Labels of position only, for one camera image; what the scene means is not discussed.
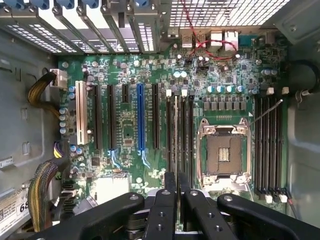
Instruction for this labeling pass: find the black round speaker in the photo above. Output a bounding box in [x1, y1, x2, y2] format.
[281, 59, 317, 95]

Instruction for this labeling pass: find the white expansion slot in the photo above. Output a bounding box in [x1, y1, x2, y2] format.
[75, 80, 89, 146]

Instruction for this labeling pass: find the silver chipset heatsink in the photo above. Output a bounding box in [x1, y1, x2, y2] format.
[94, 174, 133, 204]

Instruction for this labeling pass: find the red black wire pair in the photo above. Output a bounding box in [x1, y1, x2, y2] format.
[286, 197, 301, 219]

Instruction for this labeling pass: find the long black expansion slot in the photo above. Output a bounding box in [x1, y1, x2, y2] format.
[92, 84, 103, 151]
[106, 84, 117, 151]
[151, 83, 161, 150]

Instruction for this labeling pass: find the thin metal locking lever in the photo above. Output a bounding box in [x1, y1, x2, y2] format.
[248, 99, 284, 125]

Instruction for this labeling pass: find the yellow black ribbed cable bundle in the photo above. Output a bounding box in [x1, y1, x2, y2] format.
[27, 159, 61, 233]

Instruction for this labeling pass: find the silver ethernet port block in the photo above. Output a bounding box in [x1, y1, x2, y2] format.
[223, 29, 239, 52]

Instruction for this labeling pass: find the black SATA port block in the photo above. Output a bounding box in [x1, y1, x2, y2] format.
[61, 179, 79, 214]

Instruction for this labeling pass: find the white power connector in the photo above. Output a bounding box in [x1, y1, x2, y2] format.
[49, 69, 68, 88]

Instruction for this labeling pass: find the black RAM slot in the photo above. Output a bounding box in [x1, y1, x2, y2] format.
[180, 89, 189, 176]
[165, 88, 174, 174]
[275, 86, 290, 203]
[268, 96, 276, 196]
[261, 87, 273, 203]
[173, 91, 182, 174]
[254, 96, 262, 196]
[187, 91, 196, 187]

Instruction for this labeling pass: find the green motherboard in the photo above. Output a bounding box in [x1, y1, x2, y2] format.
[57, 34, 291, 225]

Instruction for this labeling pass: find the blue serial port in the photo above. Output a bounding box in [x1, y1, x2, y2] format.
[238, 34, 258, 48]

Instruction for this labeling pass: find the blue retainer clip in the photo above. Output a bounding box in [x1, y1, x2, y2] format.
[81, 0, 104, 12]
[134, 0, 154, 12]
[4, 0, 28, 10]
[56, 0, 75, 10]
[31, 0, 49, 11]

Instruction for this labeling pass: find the purple yellow wire connector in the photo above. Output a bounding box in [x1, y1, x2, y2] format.
[52, 141, 66, 159]

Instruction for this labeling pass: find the short black expansion slot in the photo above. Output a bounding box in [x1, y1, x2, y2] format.
[121, 84, 131, 104]

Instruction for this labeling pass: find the grey metal PC case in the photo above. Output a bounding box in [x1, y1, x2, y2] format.
[0, 0, 320, 240]

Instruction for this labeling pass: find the silver CPU socket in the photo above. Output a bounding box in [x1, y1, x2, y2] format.
[196, 117, 252, 191]

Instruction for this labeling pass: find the silver USB port block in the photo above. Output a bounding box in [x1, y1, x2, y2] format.
[209, 29, 225, 48]
[196, 33, 207, 47]
[181, 33, 194, 48]

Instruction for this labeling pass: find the blue expansion slot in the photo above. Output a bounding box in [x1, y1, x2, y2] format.
[136, 83, 146, 152]

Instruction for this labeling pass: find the perforated metal slot cover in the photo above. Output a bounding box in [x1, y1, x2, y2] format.
[127, 4, 161, 54]
[0, 6, 63, 54]

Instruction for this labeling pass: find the white printed label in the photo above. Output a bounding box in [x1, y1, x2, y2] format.
[0, 192, 31, 229]

